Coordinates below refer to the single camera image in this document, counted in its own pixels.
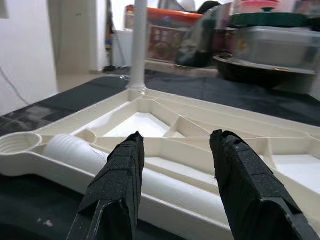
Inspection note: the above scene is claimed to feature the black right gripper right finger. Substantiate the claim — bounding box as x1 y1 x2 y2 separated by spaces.
209 129 320 240

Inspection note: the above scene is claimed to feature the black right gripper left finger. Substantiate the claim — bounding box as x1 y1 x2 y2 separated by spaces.
66 131 146 240

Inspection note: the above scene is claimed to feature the white plastic table leg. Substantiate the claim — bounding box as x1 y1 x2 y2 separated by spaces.
126 0 148 95
43 133 226 218

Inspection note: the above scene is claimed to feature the white plastic table top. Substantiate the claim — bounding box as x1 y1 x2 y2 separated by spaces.
0 87 320 240

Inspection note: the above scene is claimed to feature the black tablecloth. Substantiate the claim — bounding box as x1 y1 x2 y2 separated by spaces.
0 71 320 240

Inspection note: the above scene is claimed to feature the black floor mop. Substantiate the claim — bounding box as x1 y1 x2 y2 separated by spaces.
103 0 126 73

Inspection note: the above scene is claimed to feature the black wok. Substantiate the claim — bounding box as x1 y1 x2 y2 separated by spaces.
212 53 318 88

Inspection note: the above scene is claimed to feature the beige bench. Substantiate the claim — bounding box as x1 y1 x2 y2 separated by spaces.
144 58 221 78

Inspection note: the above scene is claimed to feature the white appliance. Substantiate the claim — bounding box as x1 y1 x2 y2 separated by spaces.
113 28 135 68

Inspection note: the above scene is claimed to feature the clear plastic container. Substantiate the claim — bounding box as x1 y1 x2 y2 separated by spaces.
232 24 320 70

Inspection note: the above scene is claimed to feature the orange-lidded storage box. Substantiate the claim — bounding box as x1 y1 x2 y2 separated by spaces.
124 6 203 65

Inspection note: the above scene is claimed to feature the green round pot lid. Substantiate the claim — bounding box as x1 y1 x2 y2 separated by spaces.
228 6 311 28

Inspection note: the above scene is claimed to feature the pink box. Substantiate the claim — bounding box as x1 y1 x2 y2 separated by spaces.
239 0 281 13

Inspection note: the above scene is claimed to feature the black rounded bag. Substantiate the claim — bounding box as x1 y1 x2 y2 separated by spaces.
197 0 223 13

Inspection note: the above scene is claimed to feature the dark framed panel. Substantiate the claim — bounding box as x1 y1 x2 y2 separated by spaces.
294 0 320 16

